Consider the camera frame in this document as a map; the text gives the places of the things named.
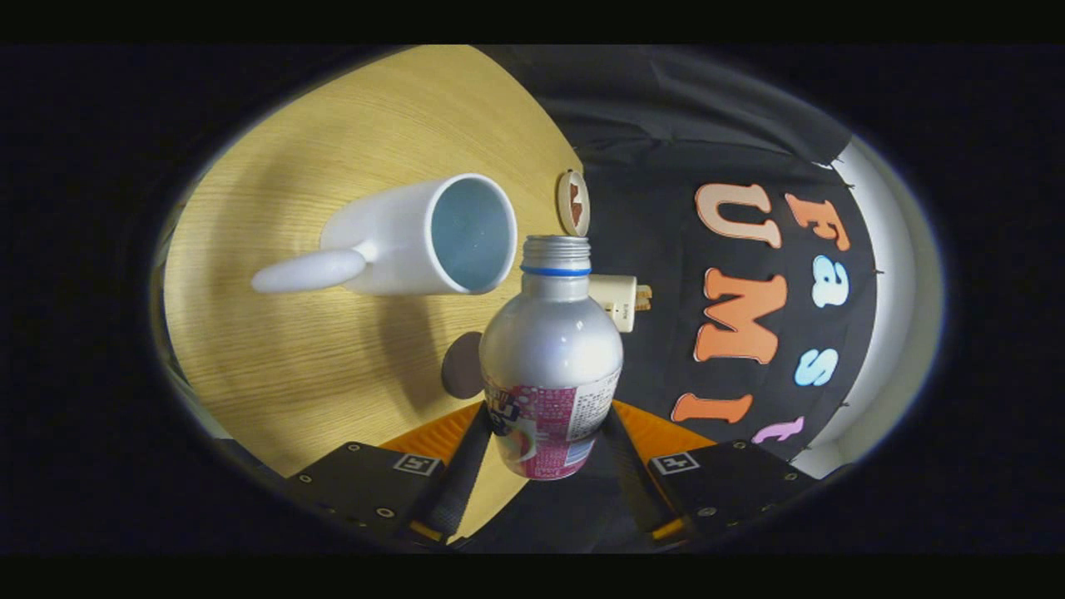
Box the white round plate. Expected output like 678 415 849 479
556 170 592 237

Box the silver juice bottle red label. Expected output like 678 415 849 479
478 235 624 481

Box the white toaster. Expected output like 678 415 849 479
587 275 640 334

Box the black backdrop cloth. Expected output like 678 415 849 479
453 46 879 554

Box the wooden table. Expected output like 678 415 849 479
162 46 583 542

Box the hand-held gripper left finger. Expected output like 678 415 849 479
287 402 494 546

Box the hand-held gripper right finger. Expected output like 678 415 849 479
603 399 820 542

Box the white cup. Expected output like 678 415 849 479
251 173 518 297

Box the round brown coaster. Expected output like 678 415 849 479
440 331 485 400

